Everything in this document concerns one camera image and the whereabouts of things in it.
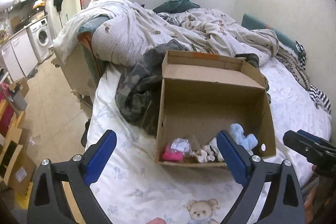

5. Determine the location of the white knotted sock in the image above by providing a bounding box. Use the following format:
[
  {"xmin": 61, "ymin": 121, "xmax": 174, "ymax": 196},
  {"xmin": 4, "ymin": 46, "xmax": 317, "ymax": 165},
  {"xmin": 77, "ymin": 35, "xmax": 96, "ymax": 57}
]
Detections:
[{"xmin": 209, "ymin": 138, "xmax": 224, "ymax": 162}]

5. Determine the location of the white scrunchie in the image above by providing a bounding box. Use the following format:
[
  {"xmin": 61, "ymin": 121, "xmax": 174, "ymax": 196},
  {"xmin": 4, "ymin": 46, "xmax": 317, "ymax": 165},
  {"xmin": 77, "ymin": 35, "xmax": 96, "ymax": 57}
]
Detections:
[{"xmin": 191, "ymin": 145, "xmax": 216, "ymax": 164}]

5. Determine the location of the clear plastic bag with label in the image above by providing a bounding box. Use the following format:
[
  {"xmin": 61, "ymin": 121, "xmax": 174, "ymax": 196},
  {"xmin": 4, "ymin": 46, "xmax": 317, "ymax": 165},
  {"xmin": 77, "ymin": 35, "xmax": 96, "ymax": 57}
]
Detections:
[{"xmin": 170, "ymin": 138, "xmax": 193, "ymax": 157}]

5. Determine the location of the person's right hand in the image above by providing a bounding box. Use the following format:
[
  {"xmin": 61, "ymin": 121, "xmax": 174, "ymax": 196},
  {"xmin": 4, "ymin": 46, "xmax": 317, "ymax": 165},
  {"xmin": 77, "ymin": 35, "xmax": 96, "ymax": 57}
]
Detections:
[{"xmin": 304, "ymin": 165, "xmax": 321, "ymax": 223}]

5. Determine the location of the person's left hand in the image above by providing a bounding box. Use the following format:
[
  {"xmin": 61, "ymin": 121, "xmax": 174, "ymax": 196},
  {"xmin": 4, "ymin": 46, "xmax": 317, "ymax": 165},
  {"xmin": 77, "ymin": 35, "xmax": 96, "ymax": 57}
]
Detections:
[{"xmin": 147, "ymin": 217, "xmax": 166, "ymax": 224}]

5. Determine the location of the light blue fluffy sock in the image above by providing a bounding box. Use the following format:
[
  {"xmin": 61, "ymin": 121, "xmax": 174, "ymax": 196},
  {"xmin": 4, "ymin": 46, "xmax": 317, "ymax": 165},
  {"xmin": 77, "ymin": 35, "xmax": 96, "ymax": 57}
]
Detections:
[{"xmin": 229, "ymin": 123, "xmax": 258, "ymax": 155}]

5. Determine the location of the brown cardboard cone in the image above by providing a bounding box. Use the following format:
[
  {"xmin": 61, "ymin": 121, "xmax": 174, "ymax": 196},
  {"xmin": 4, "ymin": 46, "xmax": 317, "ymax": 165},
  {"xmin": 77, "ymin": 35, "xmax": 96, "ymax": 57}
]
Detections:
[{"xmin": 189, "ymin": 135, "xmax": 201, "ymax": 151}]

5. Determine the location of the white floral bed sheet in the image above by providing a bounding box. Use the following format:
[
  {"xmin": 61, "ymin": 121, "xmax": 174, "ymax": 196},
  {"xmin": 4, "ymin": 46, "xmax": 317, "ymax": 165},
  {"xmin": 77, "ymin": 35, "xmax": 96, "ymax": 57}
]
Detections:
[{"xmin": 87, "ymin": 58, "xmax": 331, "ymax": 223}]

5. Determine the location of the pink rubber duck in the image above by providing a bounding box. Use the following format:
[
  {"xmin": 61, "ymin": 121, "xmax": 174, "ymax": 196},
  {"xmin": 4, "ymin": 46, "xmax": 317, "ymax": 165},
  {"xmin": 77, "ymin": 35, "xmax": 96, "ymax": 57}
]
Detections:
[{"xmin": 162, "ymin": 145, "xmax": 183, "ymax": 162}]

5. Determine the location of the cardboard box on floor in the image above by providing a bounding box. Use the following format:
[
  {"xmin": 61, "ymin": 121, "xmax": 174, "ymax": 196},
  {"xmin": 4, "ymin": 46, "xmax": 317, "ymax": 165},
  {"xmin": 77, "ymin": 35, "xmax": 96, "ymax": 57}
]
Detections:
[{"xmin": 3, "ymin": 145, "xmax": 36, "ymax": 197}]

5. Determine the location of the brown cardboard box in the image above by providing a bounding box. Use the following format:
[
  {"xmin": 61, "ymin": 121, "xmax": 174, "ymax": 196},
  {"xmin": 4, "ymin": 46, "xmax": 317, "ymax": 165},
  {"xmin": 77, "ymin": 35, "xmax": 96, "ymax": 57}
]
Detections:
[{"xmin": 154, "ymin": 50, "xmax": 276, "ymax": 168}]

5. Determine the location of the yellow foam piece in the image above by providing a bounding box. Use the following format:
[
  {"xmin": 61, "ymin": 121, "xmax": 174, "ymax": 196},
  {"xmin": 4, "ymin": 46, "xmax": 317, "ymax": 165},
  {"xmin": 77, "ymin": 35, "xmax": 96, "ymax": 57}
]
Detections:
[{"xmin": 14, "ymin": 182, "xmax": 33, "ymax": 210}]

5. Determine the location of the black white patterned blanket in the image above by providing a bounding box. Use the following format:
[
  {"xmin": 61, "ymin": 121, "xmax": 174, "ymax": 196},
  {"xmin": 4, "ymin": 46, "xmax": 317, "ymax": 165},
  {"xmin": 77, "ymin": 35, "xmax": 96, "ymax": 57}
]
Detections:
[{"xmin": 276, "ymin": 42, "xmax": 331, "ymax": 114}]

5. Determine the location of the camouflage dark garment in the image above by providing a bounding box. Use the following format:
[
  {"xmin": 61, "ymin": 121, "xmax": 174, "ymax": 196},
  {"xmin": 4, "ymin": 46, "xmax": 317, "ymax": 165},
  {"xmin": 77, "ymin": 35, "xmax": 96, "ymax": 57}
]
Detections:
[{"xmin": 115, "ymin": 39, "xmax": 187, "ymax": 136}]

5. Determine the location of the white kitchen cabinet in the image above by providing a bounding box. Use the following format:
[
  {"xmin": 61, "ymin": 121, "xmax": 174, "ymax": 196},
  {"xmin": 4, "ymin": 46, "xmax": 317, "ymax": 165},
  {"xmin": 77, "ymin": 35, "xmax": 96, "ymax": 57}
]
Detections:
[{"xmin": 1, "ymin": 29, "xmax": 38, "ymax": 82}]

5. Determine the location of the white patterned duvet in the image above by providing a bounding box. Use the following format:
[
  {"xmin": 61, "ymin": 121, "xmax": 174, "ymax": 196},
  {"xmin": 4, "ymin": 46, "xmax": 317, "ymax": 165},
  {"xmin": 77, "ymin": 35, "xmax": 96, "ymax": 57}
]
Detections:
[{"xmin": 54, "ymin": 0, "xmax": 279, "ymax": 67}]

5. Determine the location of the white washing machine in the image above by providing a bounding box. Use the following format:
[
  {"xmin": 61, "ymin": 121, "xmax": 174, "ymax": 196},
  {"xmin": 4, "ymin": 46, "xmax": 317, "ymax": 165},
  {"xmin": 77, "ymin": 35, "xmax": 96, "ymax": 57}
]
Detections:
[{"xmin": 26, "ymin": 16, "xmax": 52, "ymax": 64}]

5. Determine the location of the dark green pillow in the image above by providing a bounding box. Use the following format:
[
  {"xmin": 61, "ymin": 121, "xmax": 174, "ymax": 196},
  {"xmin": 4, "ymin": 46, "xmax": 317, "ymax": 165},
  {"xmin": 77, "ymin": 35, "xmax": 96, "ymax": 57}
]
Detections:
[{"xmin": 153, "ymin": 0, "xmax": 200, "ymax": 13}]

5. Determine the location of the teal pillow by wall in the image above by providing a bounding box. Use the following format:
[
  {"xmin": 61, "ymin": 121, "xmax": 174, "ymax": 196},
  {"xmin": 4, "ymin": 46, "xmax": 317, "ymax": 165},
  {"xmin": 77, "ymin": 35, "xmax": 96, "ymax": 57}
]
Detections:
[{"xmin": 240, "ymin": 13, "xmax": 306, "ymax": 59}]

